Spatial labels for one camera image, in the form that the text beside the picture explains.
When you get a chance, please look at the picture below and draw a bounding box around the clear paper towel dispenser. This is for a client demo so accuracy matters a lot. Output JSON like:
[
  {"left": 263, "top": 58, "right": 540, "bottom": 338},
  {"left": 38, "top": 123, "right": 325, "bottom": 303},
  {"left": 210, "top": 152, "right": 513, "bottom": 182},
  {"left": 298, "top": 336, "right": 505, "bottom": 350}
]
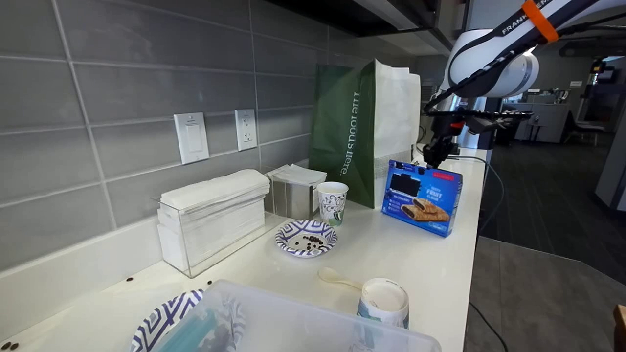
[{"left": 155, "top": 168, "right": 272, "bottom": 277}]

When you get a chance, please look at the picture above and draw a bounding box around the green and white paper bag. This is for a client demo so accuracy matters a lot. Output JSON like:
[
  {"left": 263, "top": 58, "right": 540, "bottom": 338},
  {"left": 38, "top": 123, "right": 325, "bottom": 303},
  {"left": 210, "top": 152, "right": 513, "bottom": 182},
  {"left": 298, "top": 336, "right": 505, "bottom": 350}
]
[{"left": 308, "top": 58, "right": 423, "bottom": 211}]

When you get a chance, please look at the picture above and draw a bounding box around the brown wooden furniture corner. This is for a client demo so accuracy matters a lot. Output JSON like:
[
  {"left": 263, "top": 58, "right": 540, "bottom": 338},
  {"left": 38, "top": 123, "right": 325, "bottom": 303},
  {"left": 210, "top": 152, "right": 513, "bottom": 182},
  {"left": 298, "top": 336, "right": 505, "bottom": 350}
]
[{"left": 613, "top": 303, "right": 626, "bottom": 352}]

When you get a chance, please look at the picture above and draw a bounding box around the black office chair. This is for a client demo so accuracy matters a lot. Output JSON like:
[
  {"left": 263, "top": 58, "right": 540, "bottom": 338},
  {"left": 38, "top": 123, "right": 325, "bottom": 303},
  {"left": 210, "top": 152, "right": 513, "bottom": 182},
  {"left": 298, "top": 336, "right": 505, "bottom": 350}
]
[{"left": 562, "top": 109, "right": 611, "bottom": 148}]

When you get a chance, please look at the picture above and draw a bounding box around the white wall outlet plate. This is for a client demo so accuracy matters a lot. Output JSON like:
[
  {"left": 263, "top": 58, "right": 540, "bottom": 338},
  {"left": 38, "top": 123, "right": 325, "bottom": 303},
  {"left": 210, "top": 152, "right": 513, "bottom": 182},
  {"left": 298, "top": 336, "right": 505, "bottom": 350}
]
[{"left": 233, "top": 107, "right": 259, "bottom": 152}]

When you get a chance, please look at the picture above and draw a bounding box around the paper cup with white lid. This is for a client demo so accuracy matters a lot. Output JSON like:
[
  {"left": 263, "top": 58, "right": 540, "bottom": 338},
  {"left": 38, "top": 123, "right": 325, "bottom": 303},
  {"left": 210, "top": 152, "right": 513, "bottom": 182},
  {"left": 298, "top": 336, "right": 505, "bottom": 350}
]
[{"left": 356, "top": 275, "right": 411, "bottom": 330}]

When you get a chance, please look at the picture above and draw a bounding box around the clear plastic bin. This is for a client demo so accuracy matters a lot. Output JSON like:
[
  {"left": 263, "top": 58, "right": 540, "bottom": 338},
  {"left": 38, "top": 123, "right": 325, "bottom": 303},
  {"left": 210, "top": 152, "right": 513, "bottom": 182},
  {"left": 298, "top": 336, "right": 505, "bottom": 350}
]
[{"left": 151, "top": 279, "right": 444, "bottom": 352}]

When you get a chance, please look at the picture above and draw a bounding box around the black cable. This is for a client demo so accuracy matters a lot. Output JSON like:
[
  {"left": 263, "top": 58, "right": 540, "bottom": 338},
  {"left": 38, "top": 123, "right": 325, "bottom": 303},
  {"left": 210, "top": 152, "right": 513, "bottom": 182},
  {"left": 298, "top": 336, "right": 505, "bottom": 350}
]
[{"left": 456, "top": 150, "right": 513, "bottom": 352}]

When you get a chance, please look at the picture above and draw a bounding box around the metal napkin holder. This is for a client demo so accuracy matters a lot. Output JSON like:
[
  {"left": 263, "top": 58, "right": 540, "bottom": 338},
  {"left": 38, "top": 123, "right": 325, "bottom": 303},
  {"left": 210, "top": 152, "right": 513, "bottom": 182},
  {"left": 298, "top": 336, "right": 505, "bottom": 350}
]
[{"left": 264, "top": 162, "right": 329, "bottom": 221}]

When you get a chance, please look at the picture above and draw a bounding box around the dark overhead cabinet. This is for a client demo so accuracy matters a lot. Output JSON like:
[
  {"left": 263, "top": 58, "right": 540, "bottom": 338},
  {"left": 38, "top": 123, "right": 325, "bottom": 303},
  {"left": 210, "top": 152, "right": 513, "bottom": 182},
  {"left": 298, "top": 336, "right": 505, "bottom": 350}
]
[{"left": 264, "top": 0, "right": 466, "bottom": 58}]

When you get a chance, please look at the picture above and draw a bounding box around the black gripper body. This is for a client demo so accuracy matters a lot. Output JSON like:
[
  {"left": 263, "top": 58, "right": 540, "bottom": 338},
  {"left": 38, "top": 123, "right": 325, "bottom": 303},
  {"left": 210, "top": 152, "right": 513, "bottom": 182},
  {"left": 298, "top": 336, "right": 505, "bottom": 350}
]
[{"left": 431, "top": 111, "right": 476, "bottom": 148}]

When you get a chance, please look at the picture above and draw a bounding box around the blue patterned plate with crumbs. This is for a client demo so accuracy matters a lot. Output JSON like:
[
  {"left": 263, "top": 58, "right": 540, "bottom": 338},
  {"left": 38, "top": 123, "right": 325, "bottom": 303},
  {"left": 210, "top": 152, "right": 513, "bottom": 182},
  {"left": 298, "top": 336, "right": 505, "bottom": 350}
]
[{"left": 274, "top": 219, "right": 341, "bottom": 260}]

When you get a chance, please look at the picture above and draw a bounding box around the white cable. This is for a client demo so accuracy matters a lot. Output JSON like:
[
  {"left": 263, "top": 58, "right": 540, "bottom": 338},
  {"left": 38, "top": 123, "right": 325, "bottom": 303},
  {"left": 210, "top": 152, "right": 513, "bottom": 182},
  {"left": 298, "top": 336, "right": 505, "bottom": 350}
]
[{"left": 409, "top": 143, "right": 429, "bottom": 168}]

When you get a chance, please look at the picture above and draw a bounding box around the blue patterned paper plate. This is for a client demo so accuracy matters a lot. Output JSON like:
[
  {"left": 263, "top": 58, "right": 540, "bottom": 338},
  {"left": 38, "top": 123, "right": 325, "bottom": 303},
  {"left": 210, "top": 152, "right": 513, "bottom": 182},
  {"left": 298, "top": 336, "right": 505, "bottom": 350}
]
[{"left": 130, "top": 287, "right": 208, "bottom": 352}]

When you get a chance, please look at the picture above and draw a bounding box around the blue snack box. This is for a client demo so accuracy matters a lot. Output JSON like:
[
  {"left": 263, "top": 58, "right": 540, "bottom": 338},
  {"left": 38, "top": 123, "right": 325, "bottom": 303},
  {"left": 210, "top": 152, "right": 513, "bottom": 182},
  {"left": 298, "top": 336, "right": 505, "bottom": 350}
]
[{"left": 380, "top": 158, "right": 466, "bottom": 238}]

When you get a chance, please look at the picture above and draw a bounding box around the paper cup with green print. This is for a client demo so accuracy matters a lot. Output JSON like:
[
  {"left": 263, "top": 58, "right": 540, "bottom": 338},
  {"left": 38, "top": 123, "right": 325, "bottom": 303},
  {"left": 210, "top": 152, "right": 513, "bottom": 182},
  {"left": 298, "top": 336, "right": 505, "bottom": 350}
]
[{"left": 315, "top": 180, "right": 351, "bottom": 229}]

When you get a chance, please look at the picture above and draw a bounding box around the white light switch plate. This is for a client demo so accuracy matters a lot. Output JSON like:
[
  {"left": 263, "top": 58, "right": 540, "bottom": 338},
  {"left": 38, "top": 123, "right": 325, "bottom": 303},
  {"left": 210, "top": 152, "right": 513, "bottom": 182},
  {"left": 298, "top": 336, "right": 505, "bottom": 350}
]
[{"left": 173, "top": 111, "right": 212, "bottom": 166}]

